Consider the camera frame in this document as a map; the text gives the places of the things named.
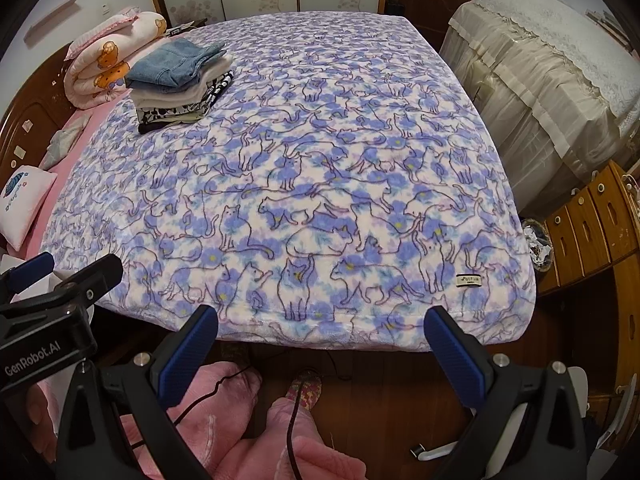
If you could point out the white printed pillow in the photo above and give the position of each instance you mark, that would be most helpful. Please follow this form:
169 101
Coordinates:
25 200

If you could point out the blue denim jacket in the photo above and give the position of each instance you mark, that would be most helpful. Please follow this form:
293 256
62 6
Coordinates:
170 62

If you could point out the wall shelf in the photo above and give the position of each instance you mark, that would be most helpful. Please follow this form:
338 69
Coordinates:
55 15

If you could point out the pink bear print rolled quilt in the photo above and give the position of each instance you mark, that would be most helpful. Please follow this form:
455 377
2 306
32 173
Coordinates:
95 75

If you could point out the olive folded garment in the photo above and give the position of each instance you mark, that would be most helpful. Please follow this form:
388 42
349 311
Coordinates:
190 116

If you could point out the woven waste basket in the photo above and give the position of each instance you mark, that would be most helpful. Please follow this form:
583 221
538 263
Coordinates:
537 247

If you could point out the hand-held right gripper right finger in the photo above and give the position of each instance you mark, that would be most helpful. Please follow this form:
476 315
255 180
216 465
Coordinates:
452 350

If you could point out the black white patterned garment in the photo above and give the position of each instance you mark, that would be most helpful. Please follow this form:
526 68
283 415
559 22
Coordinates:
217 87

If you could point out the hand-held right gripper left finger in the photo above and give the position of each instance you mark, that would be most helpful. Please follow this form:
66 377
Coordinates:
187 355

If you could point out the wooden headboard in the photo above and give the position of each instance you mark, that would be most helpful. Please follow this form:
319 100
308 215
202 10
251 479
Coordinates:
30 105

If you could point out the person's left forearm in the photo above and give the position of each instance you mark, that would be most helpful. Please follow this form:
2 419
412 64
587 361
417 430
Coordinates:
30 410

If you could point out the wooden drawer cabinet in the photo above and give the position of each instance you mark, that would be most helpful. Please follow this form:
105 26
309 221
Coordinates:
580 230

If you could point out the pink bedsheet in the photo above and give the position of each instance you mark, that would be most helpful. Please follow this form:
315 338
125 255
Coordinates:
75 125

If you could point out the purple cat print blanket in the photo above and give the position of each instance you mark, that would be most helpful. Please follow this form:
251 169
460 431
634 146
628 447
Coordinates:
325 160

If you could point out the white lace cover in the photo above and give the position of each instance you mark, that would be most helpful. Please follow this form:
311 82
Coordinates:
560 30

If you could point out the person's pink pajama pants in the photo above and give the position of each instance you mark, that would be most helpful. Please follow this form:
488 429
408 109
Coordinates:
320 455

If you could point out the cream folded garment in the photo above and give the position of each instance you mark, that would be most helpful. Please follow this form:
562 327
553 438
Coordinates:
185 92

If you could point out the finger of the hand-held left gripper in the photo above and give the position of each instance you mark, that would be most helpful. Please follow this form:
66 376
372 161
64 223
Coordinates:
95 275
30 267

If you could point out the beige cloth covered furniture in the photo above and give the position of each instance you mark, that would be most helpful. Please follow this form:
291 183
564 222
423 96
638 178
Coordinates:
525 110

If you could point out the grey crumpled cloth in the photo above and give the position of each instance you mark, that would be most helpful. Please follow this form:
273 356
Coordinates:
62 142

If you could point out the patterned slipper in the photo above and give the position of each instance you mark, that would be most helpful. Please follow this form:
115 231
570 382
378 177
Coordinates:
305 387

